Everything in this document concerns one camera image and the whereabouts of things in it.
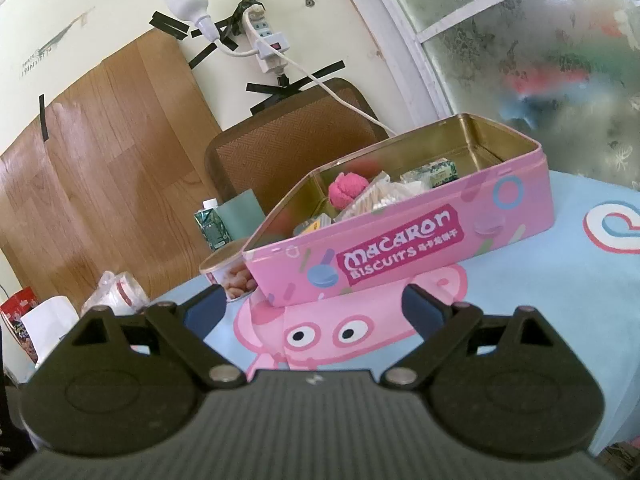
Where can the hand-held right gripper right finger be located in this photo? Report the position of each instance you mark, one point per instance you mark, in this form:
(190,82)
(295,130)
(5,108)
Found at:
(424,310)

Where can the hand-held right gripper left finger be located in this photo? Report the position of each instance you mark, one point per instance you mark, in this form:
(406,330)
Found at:
(200,314)

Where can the pink biscuit tin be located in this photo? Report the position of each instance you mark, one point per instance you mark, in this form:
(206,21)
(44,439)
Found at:
(400,255)

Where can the cotton swab pack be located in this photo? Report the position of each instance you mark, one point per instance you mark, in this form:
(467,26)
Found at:
(385,197)

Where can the green patterned tissue packet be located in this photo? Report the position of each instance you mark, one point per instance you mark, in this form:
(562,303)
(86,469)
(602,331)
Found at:
(440,172)

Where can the yellow card box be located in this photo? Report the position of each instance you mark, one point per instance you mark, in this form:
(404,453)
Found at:
(315,224)

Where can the pink towel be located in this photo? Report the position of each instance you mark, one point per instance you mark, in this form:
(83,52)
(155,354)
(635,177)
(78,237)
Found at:
(347,187)

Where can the white soft tissue pack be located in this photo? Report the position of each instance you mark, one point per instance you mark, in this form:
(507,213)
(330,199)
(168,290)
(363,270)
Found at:
(50,320)

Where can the snack cup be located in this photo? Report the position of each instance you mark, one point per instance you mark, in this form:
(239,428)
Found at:
(230,275)

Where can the plastic bag of paper cups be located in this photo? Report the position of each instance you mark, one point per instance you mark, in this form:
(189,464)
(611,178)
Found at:
(120,290)

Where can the green drink carton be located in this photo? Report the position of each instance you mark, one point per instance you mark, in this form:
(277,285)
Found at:
(212,230)

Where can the cartoon pig table cloth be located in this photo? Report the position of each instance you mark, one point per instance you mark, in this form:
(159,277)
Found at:
(550,310)

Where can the red printed cereal box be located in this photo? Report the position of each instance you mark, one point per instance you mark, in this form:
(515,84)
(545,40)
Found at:
(15,310)

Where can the brown chair back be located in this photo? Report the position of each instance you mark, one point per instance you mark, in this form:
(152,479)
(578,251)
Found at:
(280,145)

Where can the white framed patterned window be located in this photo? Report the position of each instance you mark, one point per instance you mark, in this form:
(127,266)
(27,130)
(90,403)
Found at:
(525,60)

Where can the white power strip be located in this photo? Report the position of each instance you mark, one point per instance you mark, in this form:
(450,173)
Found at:
(265,40)

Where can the wood pattern wall sheet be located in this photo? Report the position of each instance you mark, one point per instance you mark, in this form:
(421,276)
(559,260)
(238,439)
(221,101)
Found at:
(100,160)

